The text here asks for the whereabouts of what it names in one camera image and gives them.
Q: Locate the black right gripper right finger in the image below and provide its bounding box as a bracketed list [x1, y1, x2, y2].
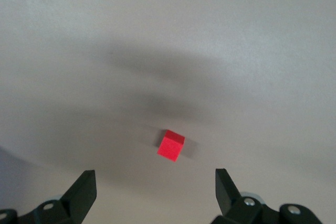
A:
[209, 168, 324, 224]

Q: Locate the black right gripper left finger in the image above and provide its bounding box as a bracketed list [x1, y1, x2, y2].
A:
[0, 169, 97, 224]

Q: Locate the small red cube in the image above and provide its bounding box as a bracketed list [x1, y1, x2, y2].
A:
[156, 129, 186, 163]

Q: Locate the brown table mat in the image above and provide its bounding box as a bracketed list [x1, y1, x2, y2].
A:
[0, 0, 336, 224]

